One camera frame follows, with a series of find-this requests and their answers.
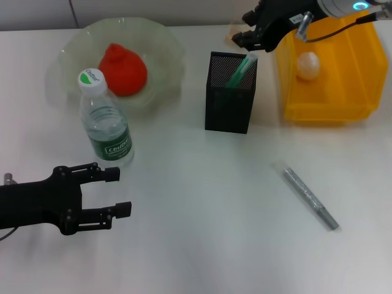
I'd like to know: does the black mesh pen holder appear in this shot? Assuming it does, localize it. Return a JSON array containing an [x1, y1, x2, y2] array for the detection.
[[204, 51, 258, 135]]

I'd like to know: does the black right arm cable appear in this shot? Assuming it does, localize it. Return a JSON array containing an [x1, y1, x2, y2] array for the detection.
[[295, 10, 392, 43]]

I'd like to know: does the grey marker pen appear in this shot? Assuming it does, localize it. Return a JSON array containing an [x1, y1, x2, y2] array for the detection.
[[283, 167, 340, 231]]

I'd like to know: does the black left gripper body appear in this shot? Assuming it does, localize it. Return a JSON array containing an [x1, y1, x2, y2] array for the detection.
[[0, 166, 84, 236]]

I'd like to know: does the mint green pen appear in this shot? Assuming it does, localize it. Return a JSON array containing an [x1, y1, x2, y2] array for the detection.
[[225, 52, 258, 89]]

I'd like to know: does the red-orange toy orange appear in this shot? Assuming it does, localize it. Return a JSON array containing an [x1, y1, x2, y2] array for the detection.
[[97, 42, 148, 97]]

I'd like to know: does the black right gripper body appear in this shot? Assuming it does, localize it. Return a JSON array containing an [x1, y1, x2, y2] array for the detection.
[[256, 0, 323, 53]]

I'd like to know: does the yellow plastic bin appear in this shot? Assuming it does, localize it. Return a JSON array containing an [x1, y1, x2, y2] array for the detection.
[[274, 9, 389, 127]]

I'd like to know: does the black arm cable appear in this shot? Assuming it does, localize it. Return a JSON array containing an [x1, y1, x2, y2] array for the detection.
[[0, 226, 18, 242], [295, 10, 392, 43]]

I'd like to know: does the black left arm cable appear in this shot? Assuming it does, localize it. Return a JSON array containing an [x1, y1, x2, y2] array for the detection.
[[0, 226, 18, 242]]

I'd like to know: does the clear water bottle green label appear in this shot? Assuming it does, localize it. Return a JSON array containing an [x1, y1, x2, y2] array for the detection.
[[78, 69, 135, 165]]

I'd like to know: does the pale green glass fruit plate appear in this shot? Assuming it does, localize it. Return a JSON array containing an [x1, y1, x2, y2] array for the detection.
[[45, 17, 187, 119]]

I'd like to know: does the white paper ball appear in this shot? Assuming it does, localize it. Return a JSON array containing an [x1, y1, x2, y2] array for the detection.
[[296, 51, 321, 81]]

